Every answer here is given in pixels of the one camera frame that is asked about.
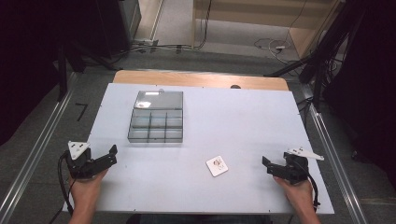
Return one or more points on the black metal stand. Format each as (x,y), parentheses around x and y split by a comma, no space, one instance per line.
(62,77)

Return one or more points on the person's right hand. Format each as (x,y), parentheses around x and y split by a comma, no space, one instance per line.
(300,194)

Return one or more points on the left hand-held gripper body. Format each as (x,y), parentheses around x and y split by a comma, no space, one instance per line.
(79,166)

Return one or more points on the small white square card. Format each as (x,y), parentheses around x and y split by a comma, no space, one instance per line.
(217,166)

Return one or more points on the clear plastic compartment box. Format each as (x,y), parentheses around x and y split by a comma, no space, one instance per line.
(157,124)

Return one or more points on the aluminium floor rail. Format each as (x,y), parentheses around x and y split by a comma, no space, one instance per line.
(37,143)
(337,168)

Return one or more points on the light wooden shelf unit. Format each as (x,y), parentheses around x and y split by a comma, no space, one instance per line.
(249,14)

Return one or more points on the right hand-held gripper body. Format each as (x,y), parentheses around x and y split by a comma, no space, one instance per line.
(295,169)

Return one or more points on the person's left hand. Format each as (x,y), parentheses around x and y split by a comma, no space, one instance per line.
(84,191)

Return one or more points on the black curtain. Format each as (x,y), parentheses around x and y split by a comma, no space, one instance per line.
(28,46)
(370,77)

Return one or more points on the dark cabinet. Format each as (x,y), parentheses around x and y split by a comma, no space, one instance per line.
(120,25)

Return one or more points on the black tripod stand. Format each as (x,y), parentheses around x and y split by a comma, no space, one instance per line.
(323,56)

